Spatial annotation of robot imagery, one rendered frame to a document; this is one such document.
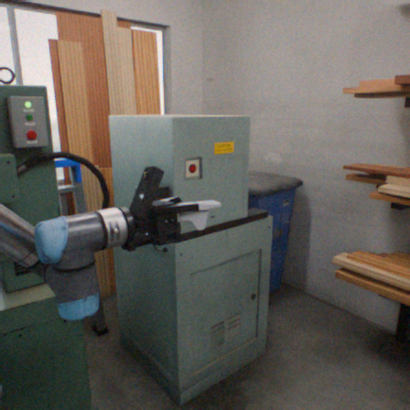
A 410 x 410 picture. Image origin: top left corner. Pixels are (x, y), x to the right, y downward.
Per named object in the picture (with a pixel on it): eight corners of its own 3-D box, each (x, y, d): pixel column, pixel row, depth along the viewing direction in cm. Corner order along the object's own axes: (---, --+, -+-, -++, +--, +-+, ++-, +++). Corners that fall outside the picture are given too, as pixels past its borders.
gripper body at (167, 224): (165, 234, 81) (115, 247, 73) (161, 197, 79) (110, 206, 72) (184, 240, 75) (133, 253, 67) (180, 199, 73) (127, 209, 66)
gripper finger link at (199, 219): (222, 226, 76) (179, 230, 76) (221, 199, 75) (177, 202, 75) (224, 229, 73) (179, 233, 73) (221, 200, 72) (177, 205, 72)
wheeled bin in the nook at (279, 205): (194, 289, 294) (193, 174, 269) (238, 270, 329) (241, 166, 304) (254, 322, 248) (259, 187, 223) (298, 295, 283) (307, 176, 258)
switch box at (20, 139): (13, 146, 117) (6, 96, 113) (44, 145, 123) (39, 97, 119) (16, 148, 113) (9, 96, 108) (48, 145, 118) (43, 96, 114)
